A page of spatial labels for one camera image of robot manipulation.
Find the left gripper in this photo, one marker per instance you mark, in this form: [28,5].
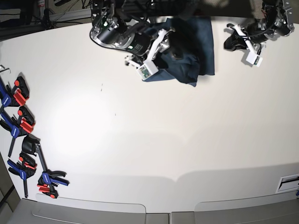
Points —
[253,32]

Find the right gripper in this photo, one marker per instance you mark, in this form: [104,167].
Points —
[144,49]

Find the dark blue T-shirt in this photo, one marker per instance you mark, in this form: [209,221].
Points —
[198,59]

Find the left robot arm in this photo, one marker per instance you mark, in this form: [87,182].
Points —
[277,20]

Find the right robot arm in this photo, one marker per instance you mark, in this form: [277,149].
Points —
[124,25]

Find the top blue red bar clamp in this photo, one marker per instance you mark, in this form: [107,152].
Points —
[15,97]

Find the blue red bar clamp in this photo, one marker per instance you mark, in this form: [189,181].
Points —
[22,126]
[15,97]
[49,180]
[24,168]

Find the grey chair back right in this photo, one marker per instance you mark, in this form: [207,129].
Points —
[273,209]

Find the grey chair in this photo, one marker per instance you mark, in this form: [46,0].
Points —
[32,212]
[273,209]

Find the metal hex key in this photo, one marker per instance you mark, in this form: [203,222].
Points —
[4,69]

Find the bottom blue red bar clamp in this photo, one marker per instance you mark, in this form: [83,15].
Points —
[49,180]

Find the grey chair back left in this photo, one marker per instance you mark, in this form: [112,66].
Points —
[32,212]

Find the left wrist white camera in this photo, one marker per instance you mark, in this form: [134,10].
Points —
[254,59]

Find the wrist white camera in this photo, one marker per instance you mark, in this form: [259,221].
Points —
[254,59]
[147,69]

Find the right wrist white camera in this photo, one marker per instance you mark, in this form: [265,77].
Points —
[147,69]

